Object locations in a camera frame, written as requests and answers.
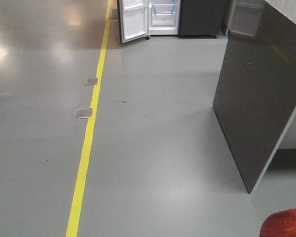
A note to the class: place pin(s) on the fridge door white inside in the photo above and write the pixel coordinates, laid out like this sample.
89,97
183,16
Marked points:
133,19

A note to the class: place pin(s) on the dark grey panel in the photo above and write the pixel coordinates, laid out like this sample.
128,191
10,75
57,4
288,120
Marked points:
255,99

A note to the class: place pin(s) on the metal floor plate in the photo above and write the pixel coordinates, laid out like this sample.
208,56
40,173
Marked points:
84,113
91,81

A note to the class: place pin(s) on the metal floor plate near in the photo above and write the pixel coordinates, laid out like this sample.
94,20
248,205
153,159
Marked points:
84,113

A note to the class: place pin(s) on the dark grey fridge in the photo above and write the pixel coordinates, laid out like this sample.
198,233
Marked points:
185,18

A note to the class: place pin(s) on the metal floor plate far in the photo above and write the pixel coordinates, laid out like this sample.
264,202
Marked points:
91,81

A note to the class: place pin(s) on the red yellow apple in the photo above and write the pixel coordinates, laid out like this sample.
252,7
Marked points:
280,224

